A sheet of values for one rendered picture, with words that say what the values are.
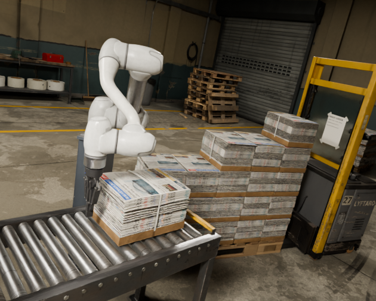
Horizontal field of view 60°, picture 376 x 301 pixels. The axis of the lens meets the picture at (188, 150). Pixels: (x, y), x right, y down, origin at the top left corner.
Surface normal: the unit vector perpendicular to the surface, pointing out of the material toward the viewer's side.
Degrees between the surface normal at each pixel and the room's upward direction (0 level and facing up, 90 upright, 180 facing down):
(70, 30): 90
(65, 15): 90
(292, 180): 90
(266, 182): 89
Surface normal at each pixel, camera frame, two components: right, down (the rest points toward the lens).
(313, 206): -0.90, -0.05
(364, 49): -0.74, 0.06
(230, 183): 0.39, 0.33
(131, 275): 0.65, 0.33
